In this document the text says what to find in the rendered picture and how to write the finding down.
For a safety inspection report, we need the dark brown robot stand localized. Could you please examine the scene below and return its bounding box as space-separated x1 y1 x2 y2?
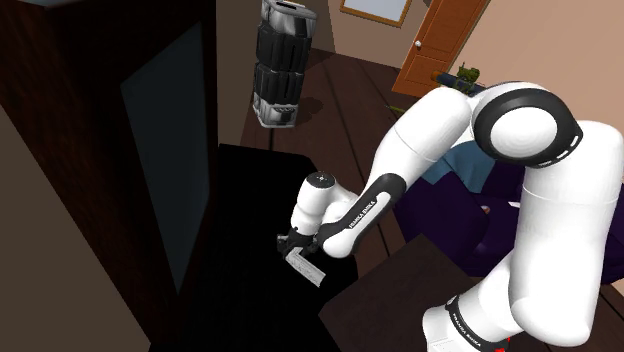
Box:
318 233 557 352

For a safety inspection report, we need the teal cushion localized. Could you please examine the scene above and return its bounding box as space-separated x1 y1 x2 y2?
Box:
420 143 499 194

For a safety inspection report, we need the black table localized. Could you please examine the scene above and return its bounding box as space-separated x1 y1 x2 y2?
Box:
148 143 360 352

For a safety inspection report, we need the green and blue toy figure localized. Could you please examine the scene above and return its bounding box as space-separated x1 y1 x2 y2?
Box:
430 61 487 97

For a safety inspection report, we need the purple sofa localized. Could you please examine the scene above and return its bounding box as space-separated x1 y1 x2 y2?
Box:
392 141 624 287

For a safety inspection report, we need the dark wooden glass-front cabinet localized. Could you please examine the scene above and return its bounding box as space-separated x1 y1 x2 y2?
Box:
0 0 219 352

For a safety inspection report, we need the orange wooden door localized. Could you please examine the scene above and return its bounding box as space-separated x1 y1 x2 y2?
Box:
391 0 492 99

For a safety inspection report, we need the wood-framed wall picture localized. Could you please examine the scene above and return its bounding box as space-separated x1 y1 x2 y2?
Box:
339 0 414 28

